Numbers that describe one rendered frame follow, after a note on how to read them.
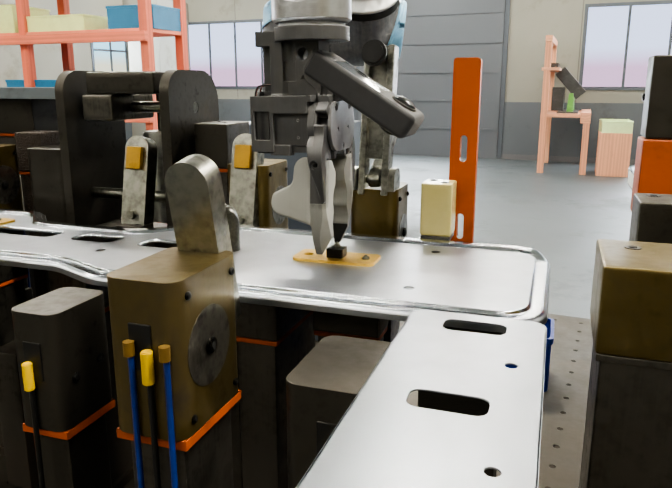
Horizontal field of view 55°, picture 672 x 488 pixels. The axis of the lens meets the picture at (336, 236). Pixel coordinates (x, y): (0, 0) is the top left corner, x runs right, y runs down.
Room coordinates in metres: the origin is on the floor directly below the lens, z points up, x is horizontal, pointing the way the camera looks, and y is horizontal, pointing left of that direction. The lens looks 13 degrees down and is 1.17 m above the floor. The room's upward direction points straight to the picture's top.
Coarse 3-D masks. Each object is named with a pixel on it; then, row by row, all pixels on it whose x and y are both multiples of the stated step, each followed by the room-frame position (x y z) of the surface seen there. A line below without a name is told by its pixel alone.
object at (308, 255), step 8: (328, 248) 0.62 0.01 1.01; (344, 248) 0.62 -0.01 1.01; (296, 256) 0.63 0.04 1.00; (304, 256) 0.63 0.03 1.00; (312, 256) 0.63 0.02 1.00; (320, 256) 0.63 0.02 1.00; (328, 256) 0.62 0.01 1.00; (336, 256) 0.62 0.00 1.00; (344, 256) 0.62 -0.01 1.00; (352, 256) 0.63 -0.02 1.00; (360, 256) 0.63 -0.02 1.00; (376, 256) 0.63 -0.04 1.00; (344, 264) 0.61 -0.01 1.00; (352, 264) 0.60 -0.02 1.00; (360, 264) 0.60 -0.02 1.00; (368, 264) 0.60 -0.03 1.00
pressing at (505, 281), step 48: (0, 240) 0.71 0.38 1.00; (48, 240) 0.71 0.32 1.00; (144, 240) 0.71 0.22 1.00; (240, 240) 0.71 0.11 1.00; (288, 240) 0.71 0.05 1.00; (384, 240) 0.70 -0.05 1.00; (432, 240) 0.69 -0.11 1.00; (240, 288) 0.54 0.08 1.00; (288, 288) 0.53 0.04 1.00; (336, 288) 0.53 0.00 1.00; (384, 288) 0.53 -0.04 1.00; (432, 288) 0.53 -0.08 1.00; (480, 288) 0.53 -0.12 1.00; (528, 288) 0.53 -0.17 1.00
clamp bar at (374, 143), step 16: (368, 48) 0.75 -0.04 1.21; (384, 48) 0.74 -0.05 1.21; (368, 64) 0.75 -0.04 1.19; (384, 64) 0.78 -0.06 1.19; (384, 80) 0.77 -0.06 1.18; (368, 128) 0.77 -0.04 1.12; (368, 144) 0.77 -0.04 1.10; (384, 144) 0.75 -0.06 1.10; (368, 160) 0.77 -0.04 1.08; (384, 160) 0.75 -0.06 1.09; (384, 176) 0.75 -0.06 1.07; (384, 192) 0.74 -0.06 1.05
